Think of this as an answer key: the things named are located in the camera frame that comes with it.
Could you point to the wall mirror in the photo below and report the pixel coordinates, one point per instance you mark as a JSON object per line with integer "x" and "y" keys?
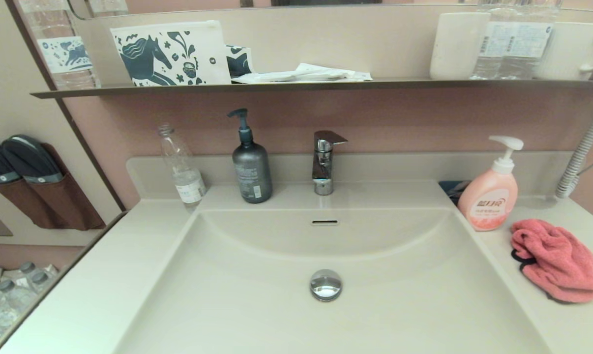
{"x": 203, "y": 5}

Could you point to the white horse print pouch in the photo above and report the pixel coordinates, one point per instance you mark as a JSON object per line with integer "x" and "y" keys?
{"x": 168, "y": 54}

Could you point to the dark blue packet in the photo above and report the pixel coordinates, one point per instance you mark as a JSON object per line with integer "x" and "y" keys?
{"x": 449, "y": 188}

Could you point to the pink hand soap pump bottle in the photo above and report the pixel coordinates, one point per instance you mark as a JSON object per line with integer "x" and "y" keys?
{"x": 488, "y": 201}

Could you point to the chrome sink faucet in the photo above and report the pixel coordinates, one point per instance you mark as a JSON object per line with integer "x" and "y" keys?
{"x": 322, "y": 167}

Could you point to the white ceramic sink basin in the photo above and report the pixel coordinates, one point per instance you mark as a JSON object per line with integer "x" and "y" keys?
{"x": 257, "y": 305}

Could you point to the grey pump soap bottle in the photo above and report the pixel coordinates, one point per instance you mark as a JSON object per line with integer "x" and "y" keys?
{"x": 252, "y": 172}

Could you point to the clear labelled water bottle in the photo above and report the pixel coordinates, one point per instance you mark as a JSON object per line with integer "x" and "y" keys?
{"x": 532, "y": 46}
{"x": 495, "y": 46}

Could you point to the small teal patterned box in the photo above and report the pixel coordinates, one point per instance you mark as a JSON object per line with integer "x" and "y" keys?
{"x": 238, "y": 61}

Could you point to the metal wall shelf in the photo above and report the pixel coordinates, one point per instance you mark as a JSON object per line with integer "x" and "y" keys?
{"x": 277, "y": 87}

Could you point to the pink cloth black trim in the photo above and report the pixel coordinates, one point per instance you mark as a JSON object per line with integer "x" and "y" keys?
{"x": 557, "y": 265}

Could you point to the chrome sink drain stopper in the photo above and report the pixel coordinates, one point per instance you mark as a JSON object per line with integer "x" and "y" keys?
{"x": 326, "y": 285}

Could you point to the clear bottle horse print label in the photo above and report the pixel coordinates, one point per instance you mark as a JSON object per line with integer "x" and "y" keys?
{"x": 63, "y": 54}

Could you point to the brown slipper holder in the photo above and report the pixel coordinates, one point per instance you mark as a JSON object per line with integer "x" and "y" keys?
{"x": 21, "y": 201}
{"x": 65, "y": 201}

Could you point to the uncapped clear plastic bottle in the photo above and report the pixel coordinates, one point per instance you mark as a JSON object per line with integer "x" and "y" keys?
{"x": 188, "y": 184}

